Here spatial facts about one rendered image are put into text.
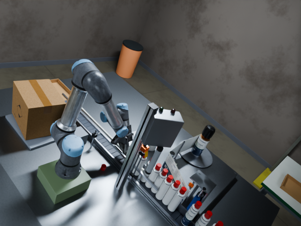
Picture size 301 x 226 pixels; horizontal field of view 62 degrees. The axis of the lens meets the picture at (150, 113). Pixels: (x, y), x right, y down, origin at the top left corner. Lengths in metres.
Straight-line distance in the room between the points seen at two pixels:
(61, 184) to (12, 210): 0.26
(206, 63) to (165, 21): 1.15
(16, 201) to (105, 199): 0.48
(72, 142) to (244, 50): 3.20
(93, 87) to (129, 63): 3.31
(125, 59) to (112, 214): 3.30
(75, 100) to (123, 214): 0.73
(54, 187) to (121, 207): 0.41
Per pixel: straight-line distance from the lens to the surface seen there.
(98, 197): 1.65
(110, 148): 1.86
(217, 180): 2.07
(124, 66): 4.56
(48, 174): 1.59
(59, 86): 2.45
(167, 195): 1.64
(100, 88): 1.25
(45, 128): 1.84
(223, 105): 4.37
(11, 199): 1.60
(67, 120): 1.48
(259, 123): 4.19
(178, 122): 1.31
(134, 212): 1.65
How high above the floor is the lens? 2.16
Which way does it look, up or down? 33 degrees down
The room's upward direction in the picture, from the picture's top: 23 degrees clockwise
